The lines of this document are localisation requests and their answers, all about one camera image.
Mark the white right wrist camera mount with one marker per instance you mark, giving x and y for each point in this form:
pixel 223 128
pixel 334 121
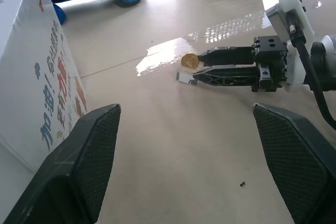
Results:
pixel 291 6

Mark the white printed cardboard box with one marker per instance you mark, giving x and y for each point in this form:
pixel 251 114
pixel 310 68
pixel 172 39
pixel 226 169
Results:
pixel 29 77

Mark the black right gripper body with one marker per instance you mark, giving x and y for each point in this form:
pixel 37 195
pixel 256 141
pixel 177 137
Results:
pixel 270 64

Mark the tiny black debris speck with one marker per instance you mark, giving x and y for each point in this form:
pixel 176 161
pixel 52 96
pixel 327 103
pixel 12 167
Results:
pixel 242 184

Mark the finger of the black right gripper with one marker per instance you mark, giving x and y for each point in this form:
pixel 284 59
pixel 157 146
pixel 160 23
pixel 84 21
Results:
pixel 228 75
pixel 228 55

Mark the gold coin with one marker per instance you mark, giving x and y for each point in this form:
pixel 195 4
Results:
pixel 189 61

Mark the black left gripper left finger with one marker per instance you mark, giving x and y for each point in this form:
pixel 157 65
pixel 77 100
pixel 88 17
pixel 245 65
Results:
pixel 78 171

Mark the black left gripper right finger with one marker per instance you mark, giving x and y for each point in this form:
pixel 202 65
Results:
pixel 296 166

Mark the small clear tape piece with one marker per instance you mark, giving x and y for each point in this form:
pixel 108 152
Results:
pixel 187 79

